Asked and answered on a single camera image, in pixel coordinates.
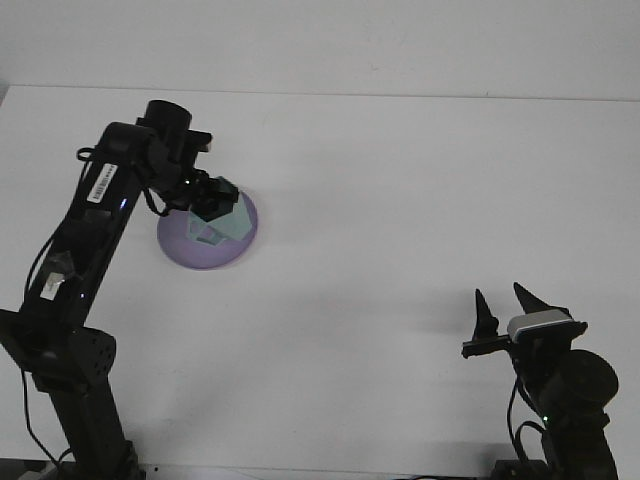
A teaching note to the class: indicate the pale blue hexagonal cup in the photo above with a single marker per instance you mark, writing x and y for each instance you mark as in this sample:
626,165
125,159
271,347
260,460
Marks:
237,222

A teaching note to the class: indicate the purple round plate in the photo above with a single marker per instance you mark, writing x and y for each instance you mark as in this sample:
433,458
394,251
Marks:
200,257

